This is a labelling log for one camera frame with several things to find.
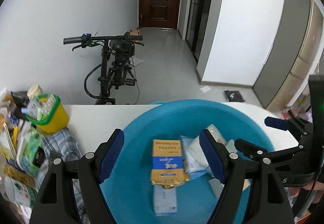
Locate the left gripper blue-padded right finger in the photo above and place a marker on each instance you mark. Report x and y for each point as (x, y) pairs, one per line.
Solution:
(267, 203)

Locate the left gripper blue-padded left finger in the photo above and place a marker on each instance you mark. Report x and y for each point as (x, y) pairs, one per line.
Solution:
(56, 203)

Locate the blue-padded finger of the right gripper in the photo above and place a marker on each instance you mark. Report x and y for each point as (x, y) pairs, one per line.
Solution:
(295, 125)
(255, 152)

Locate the white paper napkin pack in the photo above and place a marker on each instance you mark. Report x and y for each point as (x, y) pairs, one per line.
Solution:
(195, 163)

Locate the grey-blue rectangular box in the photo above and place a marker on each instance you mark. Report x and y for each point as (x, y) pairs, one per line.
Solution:
(167, 164)

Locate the pale blue-green text box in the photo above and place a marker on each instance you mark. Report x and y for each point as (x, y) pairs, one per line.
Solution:
(229, 144)

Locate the light blue tissue pack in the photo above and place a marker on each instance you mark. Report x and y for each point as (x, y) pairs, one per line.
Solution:
(164, 200)

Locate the person right hand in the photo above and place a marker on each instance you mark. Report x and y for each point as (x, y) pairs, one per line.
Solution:
(319, 187)

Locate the gold grey refrigerator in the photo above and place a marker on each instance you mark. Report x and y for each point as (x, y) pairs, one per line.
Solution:
(293, 51)

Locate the green tissue pack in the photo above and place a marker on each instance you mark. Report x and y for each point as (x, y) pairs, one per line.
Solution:
(31, 155)

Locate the blue plaid shirt cloth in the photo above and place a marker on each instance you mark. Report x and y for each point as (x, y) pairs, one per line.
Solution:
(62, 145)

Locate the snack bag pile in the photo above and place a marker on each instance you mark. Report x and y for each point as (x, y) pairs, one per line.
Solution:
(17, 187)

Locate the blue plastic basin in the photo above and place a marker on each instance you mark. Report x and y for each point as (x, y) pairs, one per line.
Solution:
(129, 192)

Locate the yellow bin green rim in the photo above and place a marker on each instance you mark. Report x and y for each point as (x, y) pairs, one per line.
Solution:
(47, 113)

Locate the black bicycle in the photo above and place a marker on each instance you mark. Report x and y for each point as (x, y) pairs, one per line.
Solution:
(116, 68)

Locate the cardboard box on floor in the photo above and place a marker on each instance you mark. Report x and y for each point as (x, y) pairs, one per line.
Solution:
(134, 32)

